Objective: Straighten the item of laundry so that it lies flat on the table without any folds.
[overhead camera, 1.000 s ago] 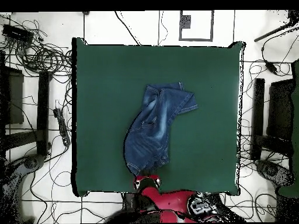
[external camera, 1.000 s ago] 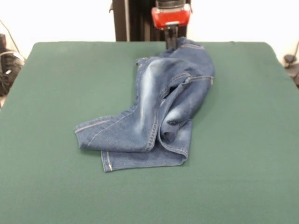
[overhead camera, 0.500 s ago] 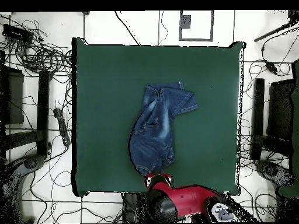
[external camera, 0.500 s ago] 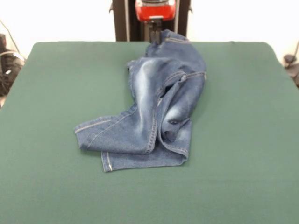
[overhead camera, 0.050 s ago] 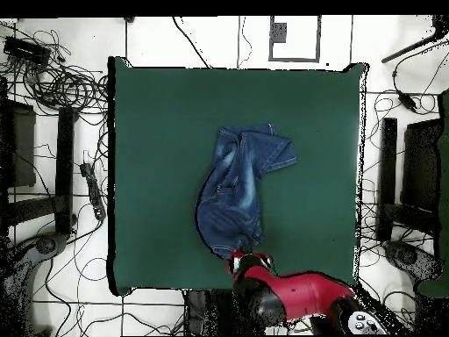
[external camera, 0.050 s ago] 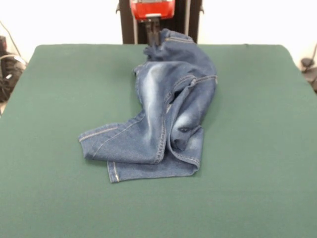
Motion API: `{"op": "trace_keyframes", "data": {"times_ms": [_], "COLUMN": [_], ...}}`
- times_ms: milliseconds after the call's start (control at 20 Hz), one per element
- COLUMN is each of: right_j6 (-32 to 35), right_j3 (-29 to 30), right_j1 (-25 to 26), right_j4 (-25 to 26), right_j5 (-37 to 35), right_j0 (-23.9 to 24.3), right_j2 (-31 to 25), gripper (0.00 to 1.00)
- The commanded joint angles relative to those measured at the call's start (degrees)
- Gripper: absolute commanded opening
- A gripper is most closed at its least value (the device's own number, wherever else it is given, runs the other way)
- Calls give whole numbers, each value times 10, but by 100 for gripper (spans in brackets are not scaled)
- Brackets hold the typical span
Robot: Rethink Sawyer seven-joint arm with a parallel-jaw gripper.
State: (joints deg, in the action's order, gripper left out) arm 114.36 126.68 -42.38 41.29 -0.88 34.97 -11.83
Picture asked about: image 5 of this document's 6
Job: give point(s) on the blue denim jeans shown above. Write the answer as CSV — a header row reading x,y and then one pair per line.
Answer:
x,y
235,196

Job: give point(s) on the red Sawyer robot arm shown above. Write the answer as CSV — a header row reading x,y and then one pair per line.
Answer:
x,y
305,291

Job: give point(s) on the dark flat panel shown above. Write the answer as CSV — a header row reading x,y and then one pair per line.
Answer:
x,y
421,165
22,147

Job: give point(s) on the grey wheeled chair base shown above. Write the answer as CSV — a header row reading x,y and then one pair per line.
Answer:
x,y
45,244
403,254

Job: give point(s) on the black power strip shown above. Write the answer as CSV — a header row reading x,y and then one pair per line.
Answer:
x,y
94,191

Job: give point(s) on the dark green table cloth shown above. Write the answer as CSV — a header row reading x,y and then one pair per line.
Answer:
x,y
158,105

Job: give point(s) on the green cloth sheet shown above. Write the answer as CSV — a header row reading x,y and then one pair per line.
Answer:
x,y
445,158

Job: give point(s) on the black power adapter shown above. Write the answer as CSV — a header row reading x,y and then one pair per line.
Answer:
x,y
407,100

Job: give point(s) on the small grey square tag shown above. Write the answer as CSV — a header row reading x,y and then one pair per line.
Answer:
x,y
279,33

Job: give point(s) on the black tripod rod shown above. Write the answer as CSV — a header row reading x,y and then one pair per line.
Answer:
x,y
410,47

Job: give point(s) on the black electronics box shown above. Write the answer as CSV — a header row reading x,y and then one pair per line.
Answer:
x,y
24,49

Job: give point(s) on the black metal stand frame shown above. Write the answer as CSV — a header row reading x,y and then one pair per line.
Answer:
x,y
387,175
65,168

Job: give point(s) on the grey square floor frame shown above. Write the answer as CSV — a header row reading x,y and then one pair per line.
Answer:
x,y
294,59

